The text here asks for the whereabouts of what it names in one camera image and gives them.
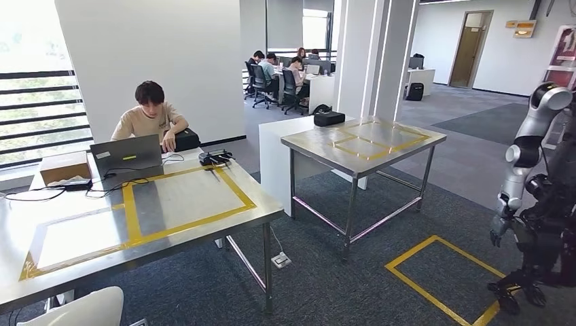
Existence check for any white curved plastic part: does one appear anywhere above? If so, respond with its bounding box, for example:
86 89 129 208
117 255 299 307
16 286 125 326

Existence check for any steel workbench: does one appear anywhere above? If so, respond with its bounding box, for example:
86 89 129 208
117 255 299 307
279 115 448 261
0 148 285 316

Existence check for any white cabinet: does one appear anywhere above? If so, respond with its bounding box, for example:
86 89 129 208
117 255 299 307
258 114 369 218

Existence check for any black hard case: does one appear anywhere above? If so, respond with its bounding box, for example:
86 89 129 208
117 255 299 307
312 110 347 128
173 128 202 153

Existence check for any black antenna controller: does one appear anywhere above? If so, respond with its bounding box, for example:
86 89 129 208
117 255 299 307
198 149 236 168

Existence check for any black office chair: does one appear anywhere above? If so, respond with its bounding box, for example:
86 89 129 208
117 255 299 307
243 60 258 101
279 67 308 117
250 63 274 111

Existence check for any white office desk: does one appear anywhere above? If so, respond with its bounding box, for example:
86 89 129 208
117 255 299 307
406 67 437 98
273 67 337 114

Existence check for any grey laptop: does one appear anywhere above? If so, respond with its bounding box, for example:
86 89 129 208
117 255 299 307
89 134 164 179

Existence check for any brown door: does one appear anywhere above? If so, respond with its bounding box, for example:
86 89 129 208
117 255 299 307
448 10 495 90

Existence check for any black power adapter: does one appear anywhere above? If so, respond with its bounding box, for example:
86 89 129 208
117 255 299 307
64 179 94 193

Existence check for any white crumpled tissue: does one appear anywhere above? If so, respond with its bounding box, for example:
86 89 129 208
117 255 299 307
46 175 91 188

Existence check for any brown cardboard box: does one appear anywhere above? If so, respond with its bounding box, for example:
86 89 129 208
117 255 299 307
39 150 94 187

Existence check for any dark window railing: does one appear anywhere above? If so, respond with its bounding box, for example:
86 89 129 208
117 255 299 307
0 69 94 171

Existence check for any white black humanoid robot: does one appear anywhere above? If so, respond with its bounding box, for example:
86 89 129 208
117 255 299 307
487 81 576 316

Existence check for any yellow tape frame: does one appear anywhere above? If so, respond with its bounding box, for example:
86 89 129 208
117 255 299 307
333 119 431 162

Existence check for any black cable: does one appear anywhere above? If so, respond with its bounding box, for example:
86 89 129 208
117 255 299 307
0 153 186 203

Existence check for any orange wall sign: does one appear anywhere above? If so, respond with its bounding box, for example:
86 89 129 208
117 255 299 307
505 19 538 39

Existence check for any red wall poster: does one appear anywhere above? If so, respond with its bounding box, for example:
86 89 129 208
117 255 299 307
541 24 576 92

